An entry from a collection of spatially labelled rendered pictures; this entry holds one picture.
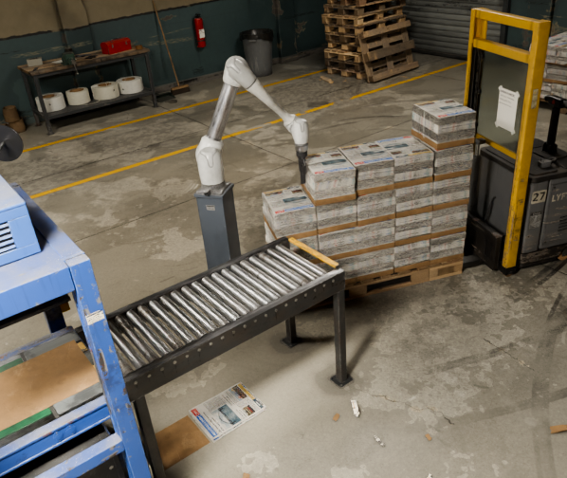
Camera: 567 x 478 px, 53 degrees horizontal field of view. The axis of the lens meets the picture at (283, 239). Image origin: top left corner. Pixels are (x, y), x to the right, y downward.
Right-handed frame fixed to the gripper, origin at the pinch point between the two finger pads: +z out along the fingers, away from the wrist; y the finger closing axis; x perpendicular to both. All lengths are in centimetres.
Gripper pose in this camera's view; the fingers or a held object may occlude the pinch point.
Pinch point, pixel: (302, 178)
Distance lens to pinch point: 394.1
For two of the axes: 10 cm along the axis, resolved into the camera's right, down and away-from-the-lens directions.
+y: -2.7, -4.6, 8.5
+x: -9.6, 1.8, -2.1
